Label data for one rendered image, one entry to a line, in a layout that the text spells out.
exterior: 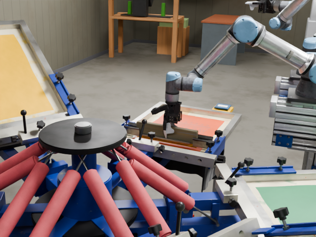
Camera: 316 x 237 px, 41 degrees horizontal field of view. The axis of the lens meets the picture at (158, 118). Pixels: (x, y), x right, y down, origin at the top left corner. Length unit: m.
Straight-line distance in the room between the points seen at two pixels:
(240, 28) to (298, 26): 8.51
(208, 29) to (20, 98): 7.01
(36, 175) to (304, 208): 1.09
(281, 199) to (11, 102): 1.39
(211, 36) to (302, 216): 7.39
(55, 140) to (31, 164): 0.12
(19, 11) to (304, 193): 5.67
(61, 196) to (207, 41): 7.87
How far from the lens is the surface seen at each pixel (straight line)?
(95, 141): 1.44
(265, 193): 1.95
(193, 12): 10.86
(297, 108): 2.38
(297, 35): 10.63
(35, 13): 7.31
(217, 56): 2.29
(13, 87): 2.35
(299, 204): 1.92
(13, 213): 1.39
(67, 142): 1.45
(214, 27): 8.97
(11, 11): 6.80
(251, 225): 1.34
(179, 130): 2.30
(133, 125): 2.45
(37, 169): 1.45
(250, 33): 2.11
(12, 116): 2.22
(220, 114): 2.83
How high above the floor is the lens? 1.88
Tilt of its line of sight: 20 degrees down
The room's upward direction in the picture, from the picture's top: 2 degrees clockwise
